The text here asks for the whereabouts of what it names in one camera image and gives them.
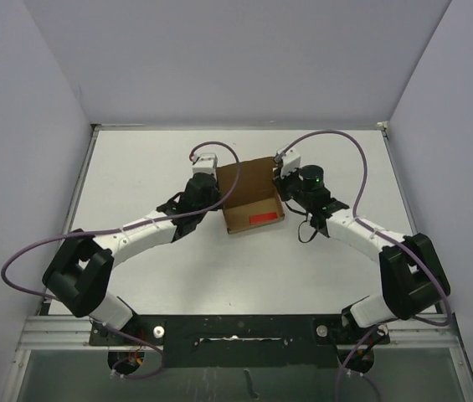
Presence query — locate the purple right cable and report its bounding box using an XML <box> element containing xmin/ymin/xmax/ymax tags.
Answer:
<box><xmin>280</xmin><ymin>129</ymin><xmax>454</xmax><ymax>402</ymax></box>

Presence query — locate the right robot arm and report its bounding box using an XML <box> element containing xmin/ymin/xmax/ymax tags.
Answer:
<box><xmin>273</xmin><ymin>165</ymin><xmax>450</xmax><ymax>343</ymax></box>

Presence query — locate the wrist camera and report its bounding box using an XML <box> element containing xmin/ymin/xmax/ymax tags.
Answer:
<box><xmin>274</xmin><ymin>145</ymin><xmax>301</xmax><ymax>178</ymax></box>
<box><xmin>191</xmin><ymin>152</ymin><xmax>218</xmax><ymax>177</ymax></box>

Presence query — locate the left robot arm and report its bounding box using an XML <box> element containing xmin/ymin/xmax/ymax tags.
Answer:
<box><xmin>42</xmin><ymin>173</ymin><xmax>221</xmax><ymax>344</ymax></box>

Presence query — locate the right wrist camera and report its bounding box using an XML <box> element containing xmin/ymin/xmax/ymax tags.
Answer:
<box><xmin>274</xmin><ymin>145</ymin><xmax>301</xmax><ymax>178</ymax></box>

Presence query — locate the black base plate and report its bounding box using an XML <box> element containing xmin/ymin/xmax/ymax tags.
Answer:
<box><xmin>89</xmin><ymin>314</ymin><xmax>390</xmax><ymax>374</ymax></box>

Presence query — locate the red rectangular block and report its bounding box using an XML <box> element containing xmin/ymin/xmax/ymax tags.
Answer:
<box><xmin>249</xmin><ymin>212</ymin><xmax>279</xmax><ymax>225</ymax></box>

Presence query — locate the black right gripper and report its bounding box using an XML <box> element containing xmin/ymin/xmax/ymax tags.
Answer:
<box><xmin>273</xmin><ymin>163</ymin><xmax>311</xmax><ymax>210</ymax></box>

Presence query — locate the brown cardboard box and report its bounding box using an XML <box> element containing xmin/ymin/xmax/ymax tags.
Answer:
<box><xmin>223</xmin><ymin>157</ymin><xmax>285</xmax><ymax>235</ymax></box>

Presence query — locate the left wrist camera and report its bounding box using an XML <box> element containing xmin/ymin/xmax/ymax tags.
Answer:
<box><xmin>191</xmin><ymin>152</ymin><xmax>218</xmax><ymax>177</ymax></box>

